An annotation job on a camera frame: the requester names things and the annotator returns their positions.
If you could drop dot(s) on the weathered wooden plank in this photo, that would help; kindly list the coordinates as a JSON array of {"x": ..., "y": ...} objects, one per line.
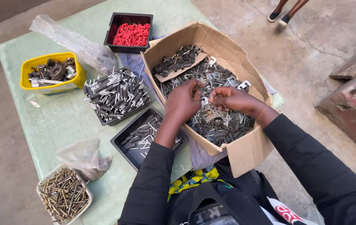
[{"x": 352, "y": 65}]

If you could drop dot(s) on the shallow black plastic tray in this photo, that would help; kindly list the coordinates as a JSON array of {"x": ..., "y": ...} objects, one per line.
[{"x": 123, "y": 143}]

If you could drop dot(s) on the white and red printed bag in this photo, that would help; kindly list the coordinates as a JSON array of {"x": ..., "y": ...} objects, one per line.
[{"x": 285, "y": 212}]

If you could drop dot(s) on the thin gold bangle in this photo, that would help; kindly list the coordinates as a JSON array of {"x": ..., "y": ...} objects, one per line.
[{"x": 262, "y": 112}]

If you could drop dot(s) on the assorted metal parts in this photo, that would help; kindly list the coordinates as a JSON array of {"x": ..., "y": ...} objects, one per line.
[{"x": 56, "y": 72}]

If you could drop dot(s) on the person's right hand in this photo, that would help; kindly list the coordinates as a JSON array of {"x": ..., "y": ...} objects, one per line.
[{"x": 235, "y": 100}]

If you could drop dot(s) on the heap of mixed metal hardware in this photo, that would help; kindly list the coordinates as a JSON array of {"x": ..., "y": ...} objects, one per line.
[{"x": 224, "y": 128}]

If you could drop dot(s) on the pile of dark metal brackets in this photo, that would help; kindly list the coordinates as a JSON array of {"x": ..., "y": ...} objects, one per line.
[{"x": 176, "y": 62}]

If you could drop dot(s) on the loose cardboard piece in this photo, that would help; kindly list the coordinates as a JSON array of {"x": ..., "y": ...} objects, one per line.
[{"x": 182, "y": 72}]

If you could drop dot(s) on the person's right fingers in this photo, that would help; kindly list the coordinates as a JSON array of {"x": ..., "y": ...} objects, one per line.
[{"x": 217, "y": 95}]

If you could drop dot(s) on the person's left fingers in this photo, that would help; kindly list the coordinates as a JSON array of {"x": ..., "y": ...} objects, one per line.
[{"x": 196, "y": 86}]

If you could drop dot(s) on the black tray with red plugs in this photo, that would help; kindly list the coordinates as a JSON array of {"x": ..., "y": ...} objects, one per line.
[{"x": 112, "y": 37}]

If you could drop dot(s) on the red painted concrete step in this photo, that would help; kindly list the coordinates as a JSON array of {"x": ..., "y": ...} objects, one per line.
[{"x": 349, "y": 118}]

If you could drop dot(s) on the heap of red wall plugs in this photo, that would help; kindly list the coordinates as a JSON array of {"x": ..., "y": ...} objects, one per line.
[{"x": 131, "y": 35}]

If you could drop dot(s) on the large heap grey plugs, nails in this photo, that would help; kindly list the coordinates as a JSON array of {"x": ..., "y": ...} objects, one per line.
[{"x": 115, "y": 93}]

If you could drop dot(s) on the pale green table cover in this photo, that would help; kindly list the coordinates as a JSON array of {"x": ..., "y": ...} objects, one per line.
[{"x": 59, "y": 125}]

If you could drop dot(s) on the heap of brass screws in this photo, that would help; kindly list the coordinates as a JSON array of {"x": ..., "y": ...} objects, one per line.
[{"x": 63, "y": 195}]

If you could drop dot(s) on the black tray heaped with plugs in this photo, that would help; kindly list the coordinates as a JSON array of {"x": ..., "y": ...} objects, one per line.
[{"x": 120, "y": 118}]

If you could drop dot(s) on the brown cardboard box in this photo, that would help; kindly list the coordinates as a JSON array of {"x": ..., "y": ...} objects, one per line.
[{"x": 246, "y": 153}]

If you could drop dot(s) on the person's left hand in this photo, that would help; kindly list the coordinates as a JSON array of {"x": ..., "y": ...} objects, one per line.
[{"x": 179, "y": 104}]

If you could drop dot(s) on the crumpled clear plastic bag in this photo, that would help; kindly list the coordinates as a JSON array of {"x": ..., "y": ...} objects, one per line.
[{"x": 81, "y": 157}]

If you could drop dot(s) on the small silver metal bracket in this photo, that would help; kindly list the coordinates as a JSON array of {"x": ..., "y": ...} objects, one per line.
[{"x": 204, "y": 101}]

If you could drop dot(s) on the white plastic tub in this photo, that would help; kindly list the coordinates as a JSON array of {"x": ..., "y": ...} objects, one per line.
[{"x": 90, "y": 197}]

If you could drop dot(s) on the long clear plastic bag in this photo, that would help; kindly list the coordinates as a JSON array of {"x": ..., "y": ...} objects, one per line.
[{"x": 75, "y": 45}]

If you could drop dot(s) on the yellow plastic tub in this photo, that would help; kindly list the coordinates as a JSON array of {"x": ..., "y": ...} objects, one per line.
[{"x": 79, "y": 79}]

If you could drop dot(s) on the scattered grey plugs and nails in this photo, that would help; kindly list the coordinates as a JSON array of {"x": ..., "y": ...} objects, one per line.
[{"x": 142, "y": 136}]

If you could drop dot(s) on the black apron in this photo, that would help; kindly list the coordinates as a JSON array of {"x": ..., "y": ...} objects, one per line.
[{"x": 237, "y": 200}]

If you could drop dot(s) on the yellow patterned garment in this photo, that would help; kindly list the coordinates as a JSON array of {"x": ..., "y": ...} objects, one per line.
[{"x": 193, "y": 181}]

